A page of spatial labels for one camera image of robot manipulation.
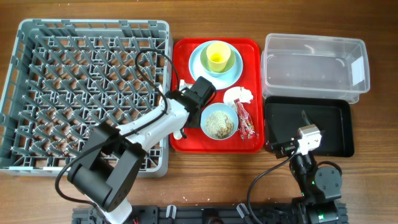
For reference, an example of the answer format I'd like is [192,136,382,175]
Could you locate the light blue plate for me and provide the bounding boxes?
[188,40,243,90]

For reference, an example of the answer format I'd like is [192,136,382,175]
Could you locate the black plastic tray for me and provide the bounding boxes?
[264,96,354,157]

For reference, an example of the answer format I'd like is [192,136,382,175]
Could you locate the yellow plastic cup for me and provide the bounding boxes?
[206,41,231,72]

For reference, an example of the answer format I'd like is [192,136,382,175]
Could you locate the white plastic fork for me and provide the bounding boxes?
[178,80,192,91]

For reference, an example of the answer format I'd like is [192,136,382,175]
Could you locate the white napkin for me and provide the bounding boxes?
[223,86,254,109]

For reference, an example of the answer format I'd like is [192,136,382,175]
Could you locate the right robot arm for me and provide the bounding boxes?
[271,111,343,223]

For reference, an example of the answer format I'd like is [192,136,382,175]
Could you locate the light blue bowl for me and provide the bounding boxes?
[200,103,239,140]

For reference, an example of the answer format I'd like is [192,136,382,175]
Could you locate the red snack wrapper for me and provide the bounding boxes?
[234,99,258,140]

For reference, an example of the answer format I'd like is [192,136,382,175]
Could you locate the grey dishwasher rack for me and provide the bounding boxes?
[1,19,174,176]

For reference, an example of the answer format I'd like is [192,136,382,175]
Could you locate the clear plastic bin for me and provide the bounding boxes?
[261,33,371,104]

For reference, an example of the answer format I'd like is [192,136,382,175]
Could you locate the light green bowl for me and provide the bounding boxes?
[200,45,236,77]

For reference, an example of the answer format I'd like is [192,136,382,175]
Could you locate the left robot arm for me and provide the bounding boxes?
[67,77,216,223]

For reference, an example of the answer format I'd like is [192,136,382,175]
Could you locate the rice and nut scraps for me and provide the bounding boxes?
[204,110,234,139]

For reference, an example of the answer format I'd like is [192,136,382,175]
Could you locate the red plastic tray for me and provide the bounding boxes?
[169,38,265,153]

